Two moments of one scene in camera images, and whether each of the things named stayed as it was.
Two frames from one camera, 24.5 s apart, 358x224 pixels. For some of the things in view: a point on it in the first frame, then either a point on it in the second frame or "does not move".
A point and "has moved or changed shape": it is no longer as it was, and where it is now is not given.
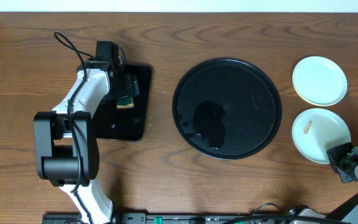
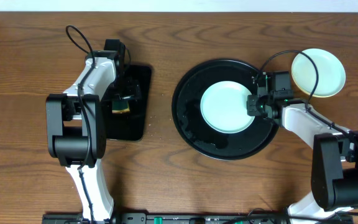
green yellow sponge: x=125 y=102 has moved or changed shape
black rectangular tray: x=125 y=124 does not move
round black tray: x=227 y=109 does not move
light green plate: x=316 y=130 has moved or changed shape
